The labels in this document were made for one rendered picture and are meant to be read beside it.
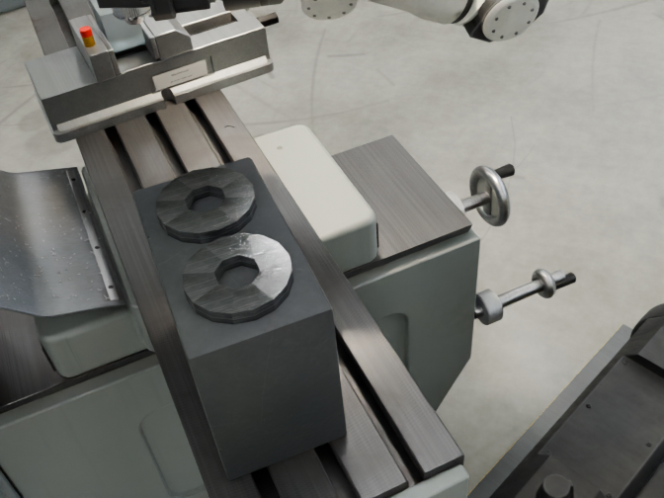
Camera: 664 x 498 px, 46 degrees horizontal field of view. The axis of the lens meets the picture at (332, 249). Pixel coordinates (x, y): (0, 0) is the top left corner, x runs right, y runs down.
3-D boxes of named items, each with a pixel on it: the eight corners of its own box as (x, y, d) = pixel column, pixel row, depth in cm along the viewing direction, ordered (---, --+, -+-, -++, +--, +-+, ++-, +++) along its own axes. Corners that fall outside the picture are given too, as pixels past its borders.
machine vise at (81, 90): (239, 31, 131) (228, -32, 124) (276, 70, 122) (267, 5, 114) (36, 96, 122) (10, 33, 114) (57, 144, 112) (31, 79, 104)
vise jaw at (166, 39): (166, 16, 122) (161, -8, 120) (194, 49, 114) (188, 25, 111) (130, 27, 121) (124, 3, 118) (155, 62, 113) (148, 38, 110)
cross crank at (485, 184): (489, 194, 151) (494, 145, 143) (525, 230, 143) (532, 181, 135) (418, 221, 147) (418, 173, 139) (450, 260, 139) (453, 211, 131)
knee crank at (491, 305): (562, 271, 148) (566, 248, 143) (582, 291, 144) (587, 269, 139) (462, 312, 142) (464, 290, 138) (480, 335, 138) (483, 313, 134)
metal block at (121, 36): (133, 27, 117) (124, -11, 113) (145, 43, 114) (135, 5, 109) (101, 37, 116) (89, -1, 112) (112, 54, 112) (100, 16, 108)
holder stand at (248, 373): (275, 283, 89) (249, 143, 75) (349, 436, 74) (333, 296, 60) (173, 317, 87) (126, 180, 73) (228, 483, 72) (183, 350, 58)
